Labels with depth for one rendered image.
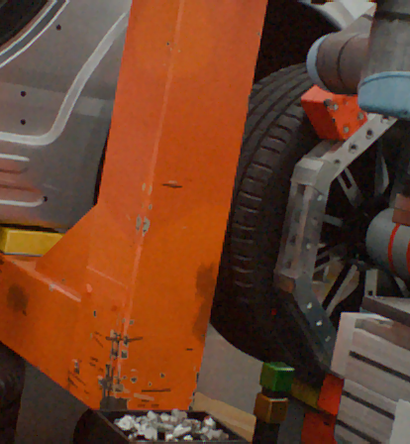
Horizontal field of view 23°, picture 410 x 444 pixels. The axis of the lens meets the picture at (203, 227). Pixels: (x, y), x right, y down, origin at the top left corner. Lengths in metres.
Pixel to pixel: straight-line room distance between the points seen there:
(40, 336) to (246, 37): 0.65
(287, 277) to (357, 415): 0.41
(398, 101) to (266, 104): 0.86
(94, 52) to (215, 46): 0.55
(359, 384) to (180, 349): 0.33
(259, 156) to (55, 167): 0.44
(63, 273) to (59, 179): 0.29
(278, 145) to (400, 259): 0.31
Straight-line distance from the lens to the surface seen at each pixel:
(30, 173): 2.05
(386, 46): 1.14
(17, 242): 2.07
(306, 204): 1.81
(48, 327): 1.84
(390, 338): 1.47
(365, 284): 2.09
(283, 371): 1.60
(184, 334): 1.67
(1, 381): 1.85
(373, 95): 1.14
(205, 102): 1.61
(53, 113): 2.08
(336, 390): 2.01
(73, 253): 1.82
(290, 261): 1.87
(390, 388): 1.45
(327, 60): 1.25
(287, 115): 1.90
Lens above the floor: 1.03
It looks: 6 degrees down
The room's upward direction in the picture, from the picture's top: 10 degrees clockwise
